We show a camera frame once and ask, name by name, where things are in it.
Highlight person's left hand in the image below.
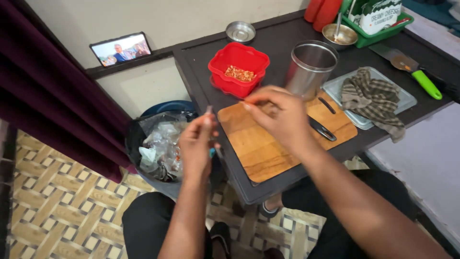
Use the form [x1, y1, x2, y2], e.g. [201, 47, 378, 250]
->
[178, 106, 221, 185]

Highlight person's right hand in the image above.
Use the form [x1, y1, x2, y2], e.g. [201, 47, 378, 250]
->
[241, 85, 318, 159]

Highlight black table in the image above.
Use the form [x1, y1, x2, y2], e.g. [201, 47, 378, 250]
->
[172, 9, 460, 206]

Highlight chopped dried chili flakes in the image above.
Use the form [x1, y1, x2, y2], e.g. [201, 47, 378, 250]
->
[224, 65, 256, 82]

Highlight red plastic container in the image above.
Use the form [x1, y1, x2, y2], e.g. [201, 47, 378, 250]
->
[208, 42, 270, 99]

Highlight blue trash bin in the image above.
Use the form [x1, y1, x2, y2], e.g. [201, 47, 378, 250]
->
[124, 100, 226, 199]

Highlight wooden cutting board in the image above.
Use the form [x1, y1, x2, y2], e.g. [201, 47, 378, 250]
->
[217, 91, 358, 183]

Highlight black trash bag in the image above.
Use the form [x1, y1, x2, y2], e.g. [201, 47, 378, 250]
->
[125, 110, 199, 183]

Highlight tall steel canister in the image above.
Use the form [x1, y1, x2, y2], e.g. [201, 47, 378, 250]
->
[285, 40, 339, 101]

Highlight steel canister lid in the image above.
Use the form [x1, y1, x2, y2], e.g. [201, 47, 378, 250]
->
[226, 21, 256, 44]

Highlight red sauce bottle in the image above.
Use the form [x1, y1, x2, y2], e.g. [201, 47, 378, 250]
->
[304, 0, 325, 23]
[313, 0, 343, 32]

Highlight small steel bowl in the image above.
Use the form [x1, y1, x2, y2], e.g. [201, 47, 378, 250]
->
[322, 23, 359, 50]

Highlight black sandal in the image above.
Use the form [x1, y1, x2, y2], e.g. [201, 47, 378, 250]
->
[209, 222, 232, 259]
[259, 201, 283, 219]

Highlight metal spoon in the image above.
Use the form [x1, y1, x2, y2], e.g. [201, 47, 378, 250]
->
[333, 12, 343, 42]

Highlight tablet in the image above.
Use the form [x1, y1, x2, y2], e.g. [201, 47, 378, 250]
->
[89, 32, 152, 68]

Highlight checkered kitchen cloth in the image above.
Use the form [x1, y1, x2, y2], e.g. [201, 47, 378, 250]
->
[340, 68, 406, 144]

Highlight green plastic basket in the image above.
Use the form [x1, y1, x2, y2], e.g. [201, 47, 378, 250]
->
[339, 6, 415, 49]

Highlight person's legs in black shorts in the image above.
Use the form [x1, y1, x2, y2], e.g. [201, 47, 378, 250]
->
[122, 169, 419, 259]

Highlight white green food packet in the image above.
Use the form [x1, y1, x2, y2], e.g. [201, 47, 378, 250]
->
[348, 0, 403, 35]

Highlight clear plastic tray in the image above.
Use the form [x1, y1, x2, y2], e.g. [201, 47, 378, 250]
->
[321, 66, 418, 130]

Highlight dark maroon curtain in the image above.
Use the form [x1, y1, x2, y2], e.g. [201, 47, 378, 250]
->
[0, 0, 138, 184]

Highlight black handled knife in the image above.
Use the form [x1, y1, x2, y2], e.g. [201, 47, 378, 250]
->
[308, 116, 338, 142]

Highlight green handled cleaver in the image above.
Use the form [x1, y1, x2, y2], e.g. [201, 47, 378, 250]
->
[369, 43, 443, 100]

